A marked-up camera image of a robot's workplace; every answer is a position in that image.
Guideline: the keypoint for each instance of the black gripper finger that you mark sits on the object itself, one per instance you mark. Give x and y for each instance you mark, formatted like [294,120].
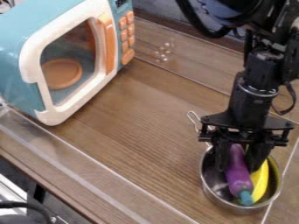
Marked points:
[258,152]
[222,154]

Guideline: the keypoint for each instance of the yellow toy corn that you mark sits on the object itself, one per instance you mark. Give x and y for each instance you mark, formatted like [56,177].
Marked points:
[259,177]

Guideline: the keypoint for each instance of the orange microwave turntable plate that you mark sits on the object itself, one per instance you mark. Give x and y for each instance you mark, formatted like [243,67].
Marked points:
[62,73]

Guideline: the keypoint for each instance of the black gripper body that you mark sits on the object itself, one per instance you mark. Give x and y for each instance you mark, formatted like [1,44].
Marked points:
[244,123]

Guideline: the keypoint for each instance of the purple toy eggplant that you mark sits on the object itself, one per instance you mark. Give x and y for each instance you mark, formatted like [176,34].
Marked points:
[238,176]

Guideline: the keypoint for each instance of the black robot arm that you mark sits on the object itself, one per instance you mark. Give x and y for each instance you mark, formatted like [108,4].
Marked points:
[271,67]

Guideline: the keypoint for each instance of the blue toy microwave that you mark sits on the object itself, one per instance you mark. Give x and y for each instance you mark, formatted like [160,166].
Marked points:
[40,30]

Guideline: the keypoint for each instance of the silver pot with wire handle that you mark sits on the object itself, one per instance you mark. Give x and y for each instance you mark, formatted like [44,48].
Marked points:
[216,188]

